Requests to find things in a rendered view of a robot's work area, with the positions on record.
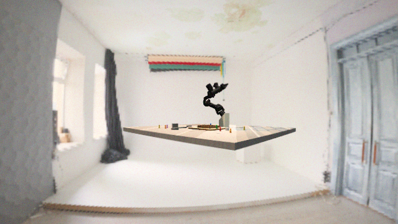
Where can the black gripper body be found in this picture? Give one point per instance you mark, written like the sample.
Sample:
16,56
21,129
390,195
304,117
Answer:
222,87

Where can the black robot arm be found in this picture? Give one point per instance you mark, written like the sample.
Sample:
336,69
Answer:
211,93

